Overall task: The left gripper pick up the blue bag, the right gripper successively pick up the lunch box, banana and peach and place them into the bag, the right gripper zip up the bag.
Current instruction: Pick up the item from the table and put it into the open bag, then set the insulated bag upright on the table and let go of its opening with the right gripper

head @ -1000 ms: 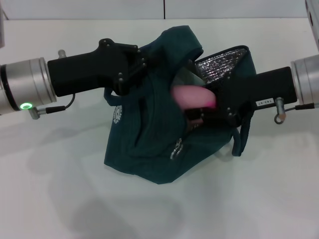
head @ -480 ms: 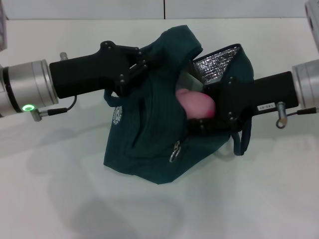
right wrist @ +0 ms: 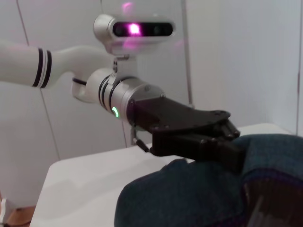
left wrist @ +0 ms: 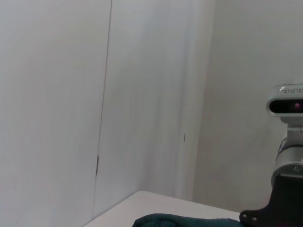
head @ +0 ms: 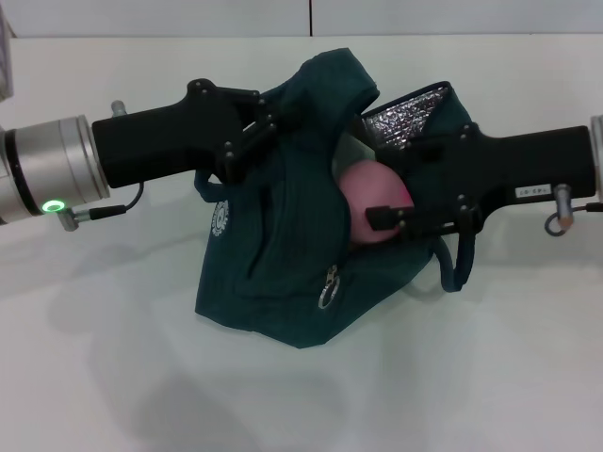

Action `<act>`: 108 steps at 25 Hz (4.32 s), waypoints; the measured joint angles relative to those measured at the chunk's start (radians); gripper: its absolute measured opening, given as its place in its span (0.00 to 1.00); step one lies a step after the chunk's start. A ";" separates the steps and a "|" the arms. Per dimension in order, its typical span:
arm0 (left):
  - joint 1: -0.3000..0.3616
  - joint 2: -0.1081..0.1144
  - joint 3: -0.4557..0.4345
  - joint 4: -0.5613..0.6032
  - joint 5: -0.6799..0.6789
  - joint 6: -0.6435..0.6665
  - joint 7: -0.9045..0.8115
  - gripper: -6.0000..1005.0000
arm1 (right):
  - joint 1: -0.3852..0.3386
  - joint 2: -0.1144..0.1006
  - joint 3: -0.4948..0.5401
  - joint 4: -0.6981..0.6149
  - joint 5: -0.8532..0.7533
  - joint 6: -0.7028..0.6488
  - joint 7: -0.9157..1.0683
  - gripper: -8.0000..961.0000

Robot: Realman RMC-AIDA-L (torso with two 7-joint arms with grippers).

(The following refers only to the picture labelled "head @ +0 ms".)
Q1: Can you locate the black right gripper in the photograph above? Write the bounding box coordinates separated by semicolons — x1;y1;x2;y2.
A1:
365;121;596;243

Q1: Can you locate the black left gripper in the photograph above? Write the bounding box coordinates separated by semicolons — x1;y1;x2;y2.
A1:
90;79;289;188

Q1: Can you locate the pink peach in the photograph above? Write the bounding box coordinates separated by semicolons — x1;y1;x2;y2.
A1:
337;160;416;247

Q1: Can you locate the dark teal insulated lunch bag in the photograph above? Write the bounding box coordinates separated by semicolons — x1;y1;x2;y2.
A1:
192;46;477;350

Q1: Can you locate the right arm cable with connector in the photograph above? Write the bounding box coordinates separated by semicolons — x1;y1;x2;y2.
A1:
544;185;603;237

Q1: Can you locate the arm cable with connector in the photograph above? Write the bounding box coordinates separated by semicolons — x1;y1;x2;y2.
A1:
59;99;145;233
544;185;603;237

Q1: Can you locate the left arm cable with connector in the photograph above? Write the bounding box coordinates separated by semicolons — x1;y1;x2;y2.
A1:
59;99;145;233

